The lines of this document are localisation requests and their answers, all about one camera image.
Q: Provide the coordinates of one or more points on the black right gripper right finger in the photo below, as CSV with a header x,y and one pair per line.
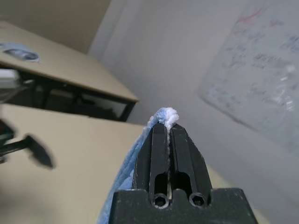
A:
x,y
189,168

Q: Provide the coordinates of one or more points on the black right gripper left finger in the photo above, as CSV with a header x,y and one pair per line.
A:
x,y
144,163

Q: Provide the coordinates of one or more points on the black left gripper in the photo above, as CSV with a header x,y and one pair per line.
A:
x,y
7,137

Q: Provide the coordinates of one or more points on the light blue terry towel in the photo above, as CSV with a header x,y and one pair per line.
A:
x,y
126,168

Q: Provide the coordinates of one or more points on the crumpled blue cloth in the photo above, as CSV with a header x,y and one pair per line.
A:
x,y
21,52

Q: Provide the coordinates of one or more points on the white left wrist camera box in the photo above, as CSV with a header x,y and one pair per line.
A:
x,y
7,78

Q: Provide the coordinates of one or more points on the beige side table black frame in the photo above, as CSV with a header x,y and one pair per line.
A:
x,y
70,70

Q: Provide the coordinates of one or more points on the white wall whiteboard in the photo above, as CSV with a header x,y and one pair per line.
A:
x,y
257,70

